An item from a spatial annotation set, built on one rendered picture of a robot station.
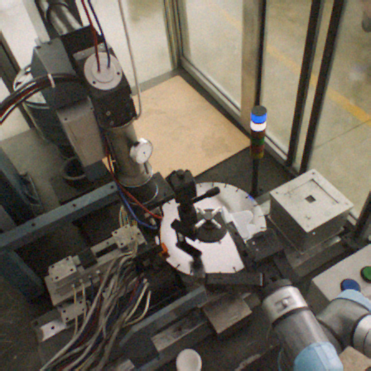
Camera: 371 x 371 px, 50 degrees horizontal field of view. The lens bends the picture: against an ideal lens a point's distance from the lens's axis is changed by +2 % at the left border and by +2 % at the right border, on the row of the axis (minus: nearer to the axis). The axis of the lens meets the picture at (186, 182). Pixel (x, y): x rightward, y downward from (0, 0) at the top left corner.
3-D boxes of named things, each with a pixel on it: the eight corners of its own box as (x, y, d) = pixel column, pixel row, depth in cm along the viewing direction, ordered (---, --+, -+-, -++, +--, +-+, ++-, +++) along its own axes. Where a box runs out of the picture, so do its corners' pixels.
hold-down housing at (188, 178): (195, 210, 105) (187, 160, 89) (202, 223, 102) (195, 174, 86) (176, 217, 104) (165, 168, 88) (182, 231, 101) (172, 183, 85)
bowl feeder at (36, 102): (105, 112, 185) (79, 41, 157) (132, 151, 167) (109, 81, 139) (41, 138, 177) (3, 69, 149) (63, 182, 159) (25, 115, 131)
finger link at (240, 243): (234, 224, 83) (254, 261, 79) (227, 228, 83) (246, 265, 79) (233, 217, 79) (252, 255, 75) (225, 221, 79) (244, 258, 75)
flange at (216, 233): (183, 231, 115) (182, 227, 113) (203, 204, 121) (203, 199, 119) (215, 248, 111) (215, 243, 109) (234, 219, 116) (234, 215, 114)
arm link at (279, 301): (272, 331, 74) (268, 319, 67) (261, 308, 77) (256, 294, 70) (309, 314, 74) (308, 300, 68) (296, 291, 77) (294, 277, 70)
